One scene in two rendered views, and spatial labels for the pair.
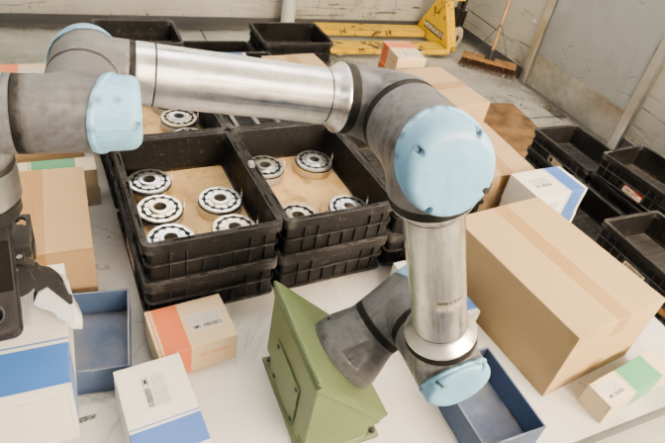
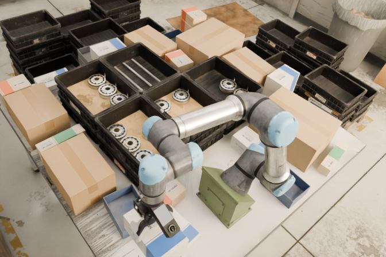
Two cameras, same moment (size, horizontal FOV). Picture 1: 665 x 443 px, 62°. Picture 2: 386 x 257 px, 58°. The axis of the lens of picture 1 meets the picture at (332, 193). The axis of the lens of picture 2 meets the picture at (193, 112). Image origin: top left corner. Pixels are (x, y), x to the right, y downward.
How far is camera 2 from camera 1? 0.68 m
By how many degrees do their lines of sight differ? 16
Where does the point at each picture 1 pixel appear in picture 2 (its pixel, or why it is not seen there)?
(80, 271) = (109, 183)
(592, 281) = (314, 123)
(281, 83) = (220, 115)
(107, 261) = not seen: hidden behind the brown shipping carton
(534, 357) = (298, 159)
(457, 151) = (289, 128)
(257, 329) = (188, 182)
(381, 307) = (247, 164)
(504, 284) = not seen: hidden behind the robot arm
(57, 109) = (184, 165)
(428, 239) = (277, 150)
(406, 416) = (258, 198)
